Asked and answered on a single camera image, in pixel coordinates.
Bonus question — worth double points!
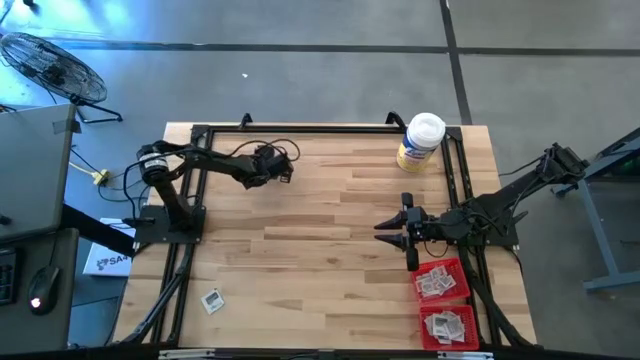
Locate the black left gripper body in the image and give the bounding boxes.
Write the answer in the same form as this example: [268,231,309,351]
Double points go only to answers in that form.
[242,144,295,190]

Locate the white metal bracket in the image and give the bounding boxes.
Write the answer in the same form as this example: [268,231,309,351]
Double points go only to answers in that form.
[437,351,495,360]
[158,349,217,360]

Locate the black diagonal support bar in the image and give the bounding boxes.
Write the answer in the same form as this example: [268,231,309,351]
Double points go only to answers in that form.
[60,203,140,258]

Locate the white printed cardboard box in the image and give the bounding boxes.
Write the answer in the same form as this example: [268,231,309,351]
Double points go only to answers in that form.
[82,217,137,278]

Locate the red plastic mesh basket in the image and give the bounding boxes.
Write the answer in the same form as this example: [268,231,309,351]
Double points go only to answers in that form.
[410,257,472,306]
[419,304,481,352]

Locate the black aluminium table frame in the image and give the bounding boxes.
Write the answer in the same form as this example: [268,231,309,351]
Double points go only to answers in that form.
[119,111,539,349]

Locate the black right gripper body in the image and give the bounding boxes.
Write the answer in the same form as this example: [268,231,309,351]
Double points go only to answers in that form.
[402,192,436,273]

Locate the black computer mouse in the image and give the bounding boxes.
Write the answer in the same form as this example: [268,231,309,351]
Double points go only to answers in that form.
[27,264,62,316]

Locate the grey tape strip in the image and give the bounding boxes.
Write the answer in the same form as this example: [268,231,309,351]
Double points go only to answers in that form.
[52,118,82,135]

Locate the black floor fan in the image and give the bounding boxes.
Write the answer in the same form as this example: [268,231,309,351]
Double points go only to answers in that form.
[0,31,124,125]

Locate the Lysol disinfecting wipes canister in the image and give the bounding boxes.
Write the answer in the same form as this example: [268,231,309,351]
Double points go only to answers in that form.
[395,111,447,174]

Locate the dark grey desk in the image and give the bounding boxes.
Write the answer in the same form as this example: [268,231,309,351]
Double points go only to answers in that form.
[0,228,80,354]

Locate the black keyboard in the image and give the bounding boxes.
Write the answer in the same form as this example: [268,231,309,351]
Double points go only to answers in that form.
[0,248,20,306]

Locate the blue-grey metal cart frame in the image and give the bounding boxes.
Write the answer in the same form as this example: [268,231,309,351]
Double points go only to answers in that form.
[549,127,640,294]

